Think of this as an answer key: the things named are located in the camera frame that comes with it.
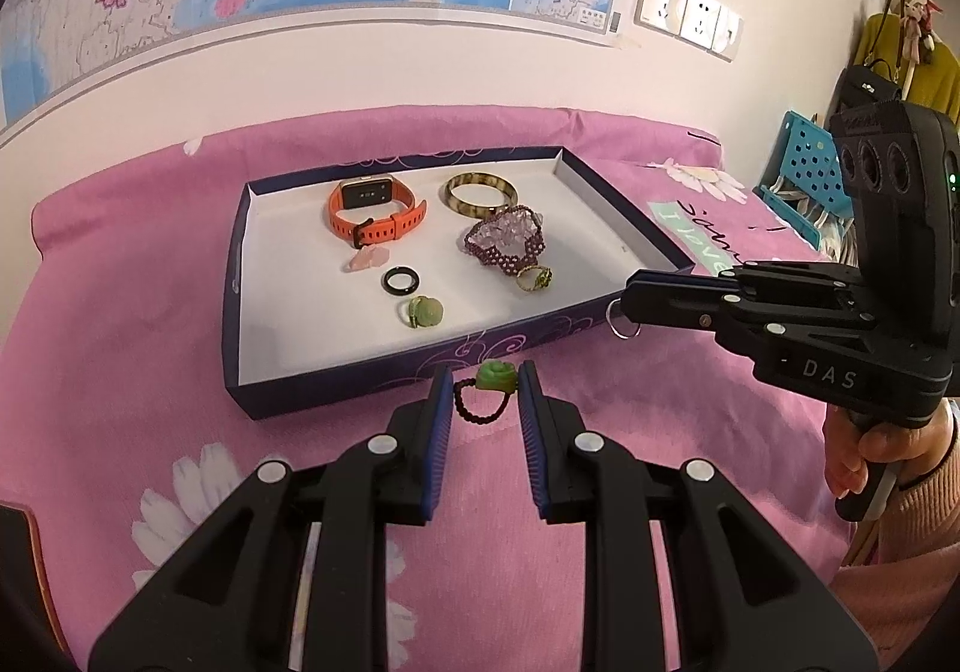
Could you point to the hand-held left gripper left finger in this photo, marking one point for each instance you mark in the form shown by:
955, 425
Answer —
441, 439

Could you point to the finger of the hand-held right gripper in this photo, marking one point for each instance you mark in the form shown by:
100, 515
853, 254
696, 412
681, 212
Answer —
802, 282
675, 301

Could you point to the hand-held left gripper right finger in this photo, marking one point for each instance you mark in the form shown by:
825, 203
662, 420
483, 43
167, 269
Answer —
531, 439

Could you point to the shallow navy cardboard box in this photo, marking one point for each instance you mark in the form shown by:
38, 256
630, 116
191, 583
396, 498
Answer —
300, 312

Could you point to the person's right forearm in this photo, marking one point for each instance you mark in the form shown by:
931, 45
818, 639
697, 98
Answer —
911, 567

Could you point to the person's right hand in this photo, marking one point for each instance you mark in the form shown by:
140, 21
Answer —
911, 451

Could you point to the blue perforated plastic stool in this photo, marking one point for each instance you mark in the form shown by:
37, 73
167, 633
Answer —
806, 162

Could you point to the black hanging bag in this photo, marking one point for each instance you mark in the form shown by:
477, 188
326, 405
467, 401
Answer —
862, 91

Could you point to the yellow hanging garment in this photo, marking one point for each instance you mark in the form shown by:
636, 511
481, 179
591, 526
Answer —
937, 72

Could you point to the small hanging plush doll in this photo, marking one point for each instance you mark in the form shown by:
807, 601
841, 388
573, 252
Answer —
916, 23

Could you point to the tortoiseshell bangle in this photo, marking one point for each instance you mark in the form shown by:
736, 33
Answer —
459, 201

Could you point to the orange smart watch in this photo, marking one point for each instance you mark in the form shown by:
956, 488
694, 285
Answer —
345, 218

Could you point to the pink floral bedsheet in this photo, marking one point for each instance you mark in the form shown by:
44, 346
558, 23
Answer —
120, 312

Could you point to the dark orange-edged board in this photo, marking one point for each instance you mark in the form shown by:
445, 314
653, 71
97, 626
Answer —
22, 567

